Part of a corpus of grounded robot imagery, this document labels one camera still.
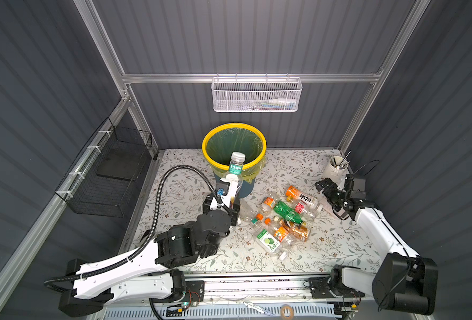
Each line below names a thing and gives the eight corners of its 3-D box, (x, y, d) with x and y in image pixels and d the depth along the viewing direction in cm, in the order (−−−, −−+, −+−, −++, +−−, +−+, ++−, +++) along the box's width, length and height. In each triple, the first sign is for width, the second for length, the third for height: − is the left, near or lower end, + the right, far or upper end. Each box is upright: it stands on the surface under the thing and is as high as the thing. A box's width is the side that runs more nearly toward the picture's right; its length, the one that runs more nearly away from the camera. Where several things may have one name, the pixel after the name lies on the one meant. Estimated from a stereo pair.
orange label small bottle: (259, 208, 97) (259, 204, 93) (264, 199, 100) (265, 194, 97) (270, 214, 95) (271, 209, 92) (275, 205, 98) (276, 200, 95)
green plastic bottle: (272, 209, 96) (273, 206, 94) (278, 202, 99) (279, 199, 96) (298, 227, 90) (300, 224, 88) (304, 220, 93) (305, 216, 90)
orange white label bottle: (283, 196, 101) (285, 192, 98) (288, 189, 104) (289, 185, 101) (318, 215, 94) (321, 211, 91) (322, 207, 97) (325, 203, 94)
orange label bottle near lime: (260, 228, 90) (261, 224, 87) (266, 220, 93) (267, 216, 89) (290, 251, 84) (292, 247, 81) (296, 242, 86) (298, 238, 83)
